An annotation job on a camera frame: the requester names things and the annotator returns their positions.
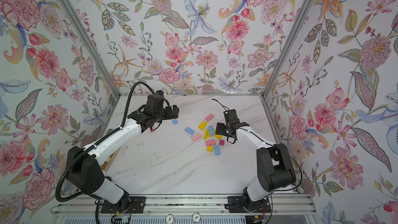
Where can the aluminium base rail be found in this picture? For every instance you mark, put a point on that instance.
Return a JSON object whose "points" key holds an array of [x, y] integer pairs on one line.
{"points": [[178, 205]]}

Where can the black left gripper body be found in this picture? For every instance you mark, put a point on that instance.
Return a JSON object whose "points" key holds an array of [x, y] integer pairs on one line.
{"points": [[165, 114]]}

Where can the yellow angled block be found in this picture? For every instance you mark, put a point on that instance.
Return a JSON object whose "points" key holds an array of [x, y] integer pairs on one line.
{"points": [[218, 136]]}

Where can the yellow rectangular block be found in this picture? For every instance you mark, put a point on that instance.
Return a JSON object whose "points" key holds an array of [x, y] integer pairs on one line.
{"points": [[202, 125]]}

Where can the pink rectangular block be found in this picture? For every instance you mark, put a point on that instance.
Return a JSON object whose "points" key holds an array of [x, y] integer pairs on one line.
{"points": [[209, 117]]}

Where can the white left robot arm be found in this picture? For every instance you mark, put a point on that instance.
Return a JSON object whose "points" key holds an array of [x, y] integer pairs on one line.
{"points": [[83, 174]]}

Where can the light blue long block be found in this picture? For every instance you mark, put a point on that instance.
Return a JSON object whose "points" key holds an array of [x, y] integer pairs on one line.
{"points": [[189, 131]]}

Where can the blue lower block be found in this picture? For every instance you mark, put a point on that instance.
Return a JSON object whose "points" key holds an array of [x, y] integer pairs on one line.
{"points": [[216, 149]]}

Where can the aluminium frame post left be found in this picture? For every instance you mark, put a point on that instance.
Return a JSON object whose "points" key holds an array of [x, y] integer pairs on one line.
{"points": [[86, 40]]}

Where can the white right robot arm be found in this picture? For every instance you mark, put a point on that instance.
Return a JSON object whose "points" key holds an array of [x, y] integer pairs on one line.
{"points": [[274, 164]]}

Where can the blue block on yellow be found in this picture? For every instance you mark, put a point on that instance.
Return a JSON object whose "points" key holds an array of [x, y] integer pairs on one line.
{"points": [[211, 130]]}

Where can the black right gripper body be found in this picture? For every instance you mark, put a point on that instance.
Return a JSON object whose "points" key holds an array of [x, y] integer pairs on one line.
{"points": [[223, 129]]}

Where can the light pink block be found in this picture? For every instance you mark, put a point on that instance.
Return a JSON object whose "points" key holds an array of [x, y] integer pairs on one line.
{"points": [[196, 137]]}

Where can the aluminium frame post right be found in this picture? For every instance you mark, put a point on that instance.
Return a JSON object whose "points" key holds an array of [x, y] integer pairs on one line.
{"points": [[290, 41]]}

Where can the aluminium frame post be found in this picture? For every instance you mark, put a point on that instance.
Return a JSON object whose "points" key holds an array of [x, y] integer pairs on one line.
{"points": [[290, 41], [86, 40]]}

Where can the wooden chessboard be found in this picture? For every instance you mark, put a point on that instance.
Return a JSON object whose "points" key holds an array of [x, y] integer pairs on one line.
{"points": [[106, 165]]}

